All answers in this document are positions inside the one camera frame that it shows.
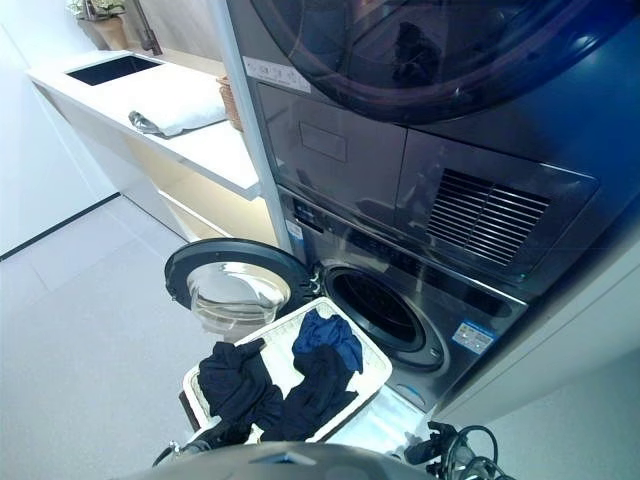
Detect black garment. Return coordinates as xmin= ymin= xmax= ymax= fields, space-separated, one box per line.
xmin=197 ymin=337 xmax=286 ymax=441

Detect silver robot torso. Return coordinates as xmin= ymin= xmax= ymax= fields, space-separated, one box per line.
xmin=114 ymin=442 xmax=417 ymax=480

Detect narrow white upright panel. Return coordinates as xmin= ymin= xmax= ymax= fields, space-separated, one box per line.
xmin=219 ymin=0 xmax=294 ymax=251

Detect potted plant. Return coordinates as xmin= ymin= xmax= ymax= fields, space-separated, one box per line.
xmin=66 ymin=0 xmax=127 ymax=52

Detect grey washing machine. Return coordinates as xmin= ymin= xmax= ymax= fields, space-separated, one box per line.
xmin=277 ymin=183 xmax=532 ymax=416

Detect blue white washer sticker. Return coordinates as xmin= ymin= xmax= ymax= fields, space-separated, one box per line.
xmin=452 ymin=319 xmax=496 ymax=352

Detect round glass washer door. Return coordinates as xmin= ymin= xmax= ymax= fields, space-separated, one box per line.
xmin=163 ymin=238 xmax=302 ymax=334

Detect white woven laundry basket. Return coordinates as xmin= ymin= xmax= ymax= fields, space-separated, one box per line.
xmin=182 ymin=296 xmax=394 ymax=444

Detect folded white towel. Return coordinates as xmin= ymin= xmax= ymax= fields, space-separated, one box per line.
xmin=144 ymin=89 xmax=229 ymax=139

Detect wide white enclosure panel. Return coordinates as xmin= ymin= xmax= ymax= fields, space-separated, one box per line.
xmin=432 ymin=259 xmax=640 ymax=426

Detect grey tumble dryer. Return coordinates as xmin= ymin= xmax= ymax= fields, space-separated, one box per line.
xmin=241 ymin=0 xmax=640 ymax=307

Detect dark navy garment orange trim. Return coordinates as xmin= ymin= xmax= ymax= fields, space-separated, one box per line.
xmin=259 ymin=344 xmax=361 ymax=444

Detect blue garment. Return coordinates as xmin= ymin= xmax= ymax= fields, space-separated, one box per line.
xmin=292 ymin=308 xmax=365 ymax=375

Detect white dryer label sticker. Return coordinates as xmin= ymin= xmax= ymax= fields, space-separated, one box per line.
xmin=242 ymin=55 xmax=312 ymax=94

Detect dark rectangular sink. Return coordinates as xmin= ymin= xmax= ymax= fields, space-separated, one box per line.
xmin=64 ymin=54 xmax=167 ymax=88

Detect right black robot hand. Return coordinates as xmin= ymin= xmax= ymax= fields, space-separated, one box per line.
xmin=403 ymin=422 xmax=459 ymax=465

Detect dark faucet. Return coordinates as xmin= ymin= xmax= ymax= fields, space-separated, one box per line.
xmin=137 ymin=0 xmax=164 ymax=55

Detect brown wicker basket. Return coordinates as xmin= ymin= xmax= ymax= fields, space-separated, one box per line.
xmin=215 ymin=74 xmax=245 ymax=132

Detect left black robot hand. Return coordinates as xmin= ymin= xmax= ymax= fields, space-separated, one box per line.
xmin=177 ymin=435 xmax=214 ymax=457

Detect white counter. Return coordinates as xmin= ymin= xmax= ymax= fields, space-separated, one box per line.
xmin=27 ymin=49 xmax=264 ymax=202

